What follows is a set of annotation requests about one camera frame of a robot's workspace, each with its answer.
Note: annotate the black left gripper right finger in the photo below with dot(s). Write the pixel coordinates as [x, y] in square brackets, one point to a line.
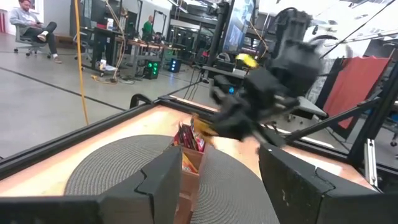
[298, 193]

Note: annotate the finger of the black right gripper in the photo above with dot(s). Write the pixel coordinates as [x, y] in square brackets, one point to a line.
[270, 138]
[236, 123]

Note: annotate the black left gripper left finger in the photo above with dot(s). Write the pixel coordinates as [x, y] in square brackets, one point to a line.
[155, 193]

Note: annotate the red tea packet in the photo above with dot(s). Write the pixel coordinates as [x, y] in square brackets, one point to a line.
[178, 138]
[200, 144]
[188, 140]

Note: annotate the brown wooden tea box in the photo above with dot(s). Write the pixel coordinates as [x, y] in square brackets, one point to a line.
[191, 183]

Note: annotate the computer tower blue fan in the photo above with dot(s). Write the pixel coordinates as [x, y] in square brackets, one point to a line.
[231, 90]

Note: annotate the yellow gripper tag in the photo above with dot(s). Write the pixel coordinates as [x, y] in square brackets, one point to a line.
[247, 60]

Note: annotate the round grey woven placemat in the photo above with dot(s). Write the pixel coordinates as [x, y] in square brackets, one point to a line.
[109, 168]

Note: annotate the large display screen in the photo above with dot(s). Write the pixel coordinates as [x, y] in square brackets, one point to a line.
[239, 25]

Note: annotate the red partition panel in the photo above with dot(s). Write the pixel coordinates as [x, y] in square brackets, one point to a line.
[351, 87]

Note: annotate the silver aluminium extrusion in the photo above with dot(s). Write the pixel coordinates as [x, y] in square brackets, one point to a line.
[370, 161]

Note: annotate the computer tower blue lights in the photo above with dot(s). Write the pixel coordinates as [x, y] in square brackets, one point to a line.
[175, 65]

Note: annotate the computer tower green lights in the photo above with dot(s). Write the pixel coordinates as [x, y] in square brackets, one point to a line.
[151, 70]

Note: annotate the wooden topped desk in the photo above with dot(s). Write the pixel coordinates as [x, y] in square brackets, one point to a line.
[149, 46]

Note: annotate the person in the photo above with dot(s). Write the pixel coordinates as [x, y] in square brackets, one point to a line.
[26, 17]
[147, 28]

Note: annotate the white cup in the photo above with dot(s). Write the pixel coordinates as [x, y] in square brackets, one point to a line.
[110, 24]

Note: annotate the grey office chair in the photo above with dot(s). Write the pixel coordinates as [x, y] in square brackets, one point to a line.
[19, 37]

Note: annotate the black round post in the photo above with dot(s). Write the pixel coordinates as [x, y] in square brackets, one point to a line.
[219, 31]

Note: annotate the black metal table frame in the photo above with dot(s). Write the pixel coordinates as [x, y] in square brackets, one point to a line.
[77, 137]

